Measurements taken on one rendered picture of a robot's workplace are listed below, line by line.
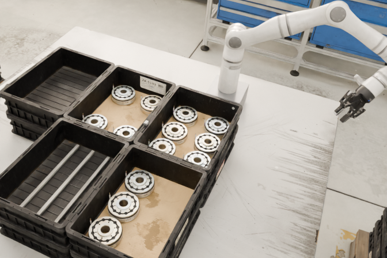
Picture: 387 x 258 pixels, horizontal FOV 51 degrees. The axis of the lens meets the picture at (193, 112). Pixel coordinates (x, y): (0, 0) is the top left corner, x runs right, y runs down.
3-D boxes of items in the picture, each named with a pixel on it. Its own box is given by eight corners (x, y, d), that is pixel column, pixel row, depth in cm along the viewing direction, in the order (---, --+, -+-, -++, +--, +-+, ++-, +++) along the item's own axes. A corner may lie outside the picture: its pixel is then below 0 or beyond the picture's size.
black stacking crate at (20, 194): (65, 139, 162) (61, 117, 154) (131, 165, 154) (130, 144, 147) (-10, 215, 133) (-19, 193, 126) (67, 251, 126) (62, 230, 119)
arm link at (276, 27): (285, 20, 163) (285, 10, 170) (221, 36, 173) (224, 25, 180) (290, 40, 168) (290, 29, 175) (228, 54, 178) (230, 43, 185)
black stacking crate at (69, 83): (63, 67, 198) (60, 46, 190) (117, 84, 190) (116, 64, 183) (4, 114, 169) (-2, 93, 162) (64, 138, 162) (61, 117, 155)
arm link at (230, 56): (228, 19, 180) (223, 53, 191) (226, 30, 172) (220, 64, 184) (249, 23, 179) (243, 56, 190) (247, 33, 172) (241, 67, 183)
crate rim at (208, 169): (177, 88, 177) (177, 83, 175) (243, 109, 170) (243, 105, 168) (131, 147, 148) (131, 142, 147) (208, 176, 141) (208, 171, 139)
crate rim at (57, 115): (60, 49, 191) (60, 45, 190) (116, 68, 184) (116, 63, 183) (-2, 97, 163) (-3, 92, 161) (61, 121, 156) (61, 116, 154)
